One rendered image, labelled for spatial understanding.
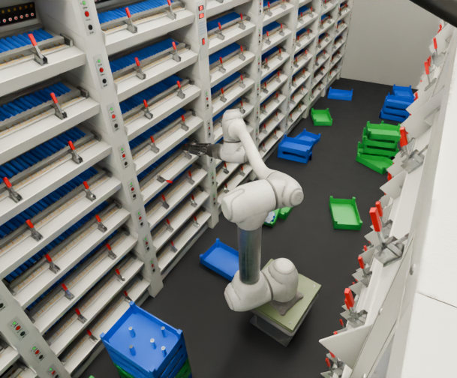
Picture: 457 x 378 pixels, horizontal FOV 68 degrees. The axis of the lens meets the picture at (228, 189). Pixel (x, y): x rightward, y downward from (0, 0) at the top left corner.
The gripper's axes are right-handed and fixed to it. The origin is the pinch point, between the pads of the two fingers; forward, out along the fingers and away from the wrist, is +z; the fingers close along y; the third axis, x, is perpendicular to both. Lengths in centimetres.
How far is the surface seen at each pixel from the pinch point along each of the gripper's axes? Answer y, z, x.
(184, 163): -5.5, 0.0, -7.9
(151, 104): -18.2, -0.5, 34.0
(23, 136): -86, -8, 50
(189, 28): 16, -7, 62
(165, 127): -10.4, 2.7, 17.3
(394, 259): -97, -123, 49
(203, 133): 16.0, -1.7, 1.7
